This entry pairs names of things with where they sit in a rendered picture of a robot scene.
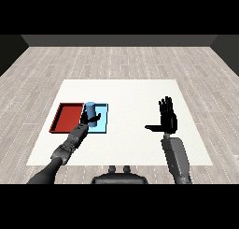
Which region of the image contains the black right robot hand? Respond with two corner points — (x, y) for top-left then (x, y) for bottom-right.
(144, 95), (178, 136)

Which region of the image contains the red shallow open box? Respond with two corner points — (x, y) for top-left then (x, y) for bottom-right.
(49, 102), (85, 135)

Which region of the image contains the dark grey robot body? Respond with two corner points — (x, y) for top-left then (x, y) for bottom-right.
(91, 165), (149, 185)

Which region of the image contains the blue can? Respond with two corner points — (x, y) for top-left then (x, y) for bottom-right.
(84, 101), (98, 128)

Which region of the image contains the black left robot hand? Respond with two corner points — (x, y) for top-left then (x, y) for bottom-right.
(79, 109), (103, 126)

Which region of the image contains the light blue shallow open box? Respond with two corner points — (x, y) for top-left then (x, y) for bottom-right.
(81, 103), (109, 135)

